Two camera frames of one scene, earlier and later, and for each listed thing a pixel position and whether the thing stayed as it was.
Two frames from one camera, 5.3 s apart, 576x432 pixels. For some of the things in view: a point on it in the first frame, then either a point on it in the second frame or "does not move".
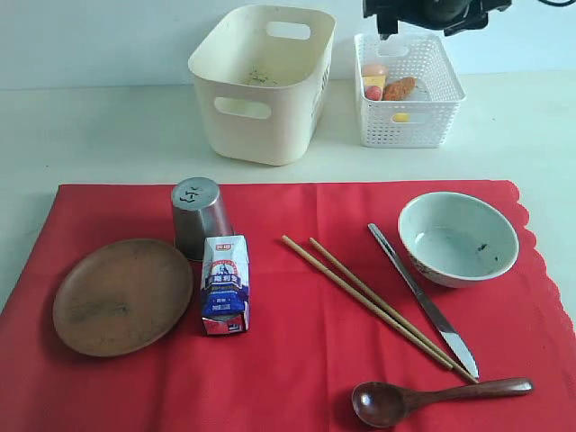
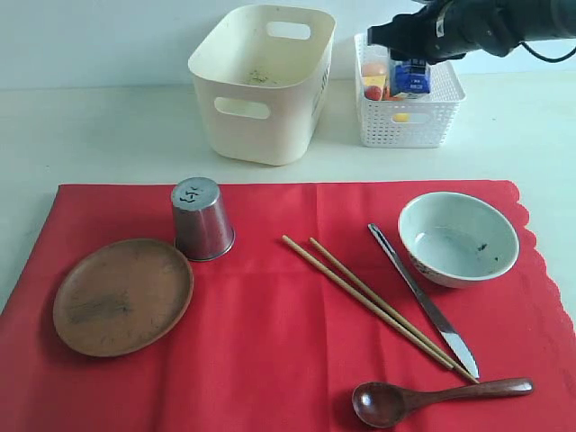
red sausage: (373, 93) does not move
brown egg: (375, 69) does not move
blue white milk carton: (225, 280) → (410, 76)
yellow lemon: (401, 117) does not move
